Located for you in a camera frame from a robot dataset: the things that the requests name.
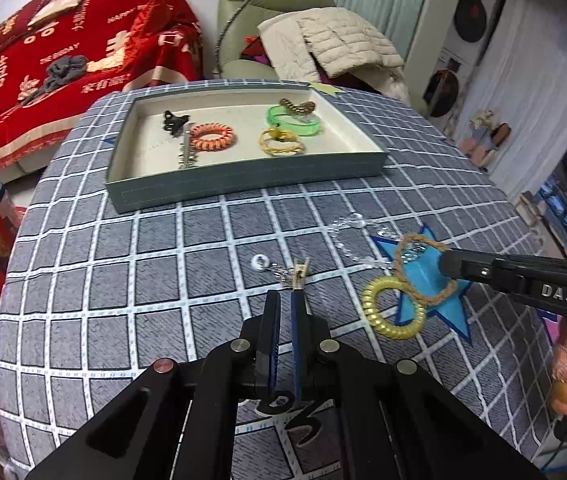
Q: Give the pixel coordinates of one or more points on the white dryer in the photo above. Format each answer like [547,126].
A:
[473,15]

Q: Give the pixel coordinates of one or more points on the grey cloth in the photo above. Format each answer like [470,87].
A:
[63,67]

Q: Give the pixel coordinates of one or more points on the white washing machine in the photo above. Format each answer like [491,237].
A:
[443,87]

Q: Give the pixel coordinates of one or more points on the green curtain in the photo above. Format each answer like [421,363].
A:
[383,0]

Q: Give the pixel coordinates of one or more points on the white down jacket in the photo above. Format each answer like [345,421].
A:
[343,35]

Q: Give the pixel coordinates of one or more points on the green armchair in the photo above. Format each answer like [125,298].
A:
[243,0]

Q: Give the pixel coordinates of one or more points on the printed white cushion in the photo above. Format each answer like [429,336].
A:
[63,2]

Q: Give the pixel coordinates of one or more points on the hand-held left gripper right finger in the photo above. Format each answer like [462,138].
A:
[297,340]

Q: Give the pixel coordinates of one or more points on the blue star sticker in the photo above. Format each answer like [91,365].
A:
[451,322]

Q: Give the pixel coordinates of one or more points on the grey checkered tablecloth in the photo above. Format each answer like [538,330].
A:
[163,285]

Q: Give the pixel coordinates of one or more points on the black hair claw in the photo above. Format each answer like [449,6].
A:
[173,121]

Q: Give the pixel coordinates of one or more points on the red sofa cover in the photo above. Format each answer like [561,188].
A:
[113,25]

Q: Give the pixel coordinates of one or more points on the green plastic bangle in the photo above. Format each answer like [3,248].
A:
[283,121]

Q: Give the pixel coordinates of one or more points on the slipper rack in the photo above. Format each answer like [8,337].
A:
[486,137]

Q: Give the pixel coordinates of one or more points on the red pillow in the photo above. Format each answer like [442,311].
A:
[18,20]

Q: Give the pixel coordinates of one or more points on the white sheer curtain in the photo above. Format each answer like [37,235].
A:
[538,85]

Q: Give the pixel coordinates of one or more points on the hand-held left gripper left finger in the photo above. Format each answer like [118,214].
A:
[273,340]

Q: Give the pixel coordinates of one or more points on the silver hair clip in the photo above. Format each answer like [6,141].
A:
[186,152]

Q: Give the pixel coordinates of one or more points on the grey-green jewelry tray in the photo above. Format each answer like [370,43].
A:
[243,152]

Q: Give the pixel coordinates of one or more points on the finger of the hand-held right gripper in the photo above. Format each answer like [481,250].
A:
[508,275]

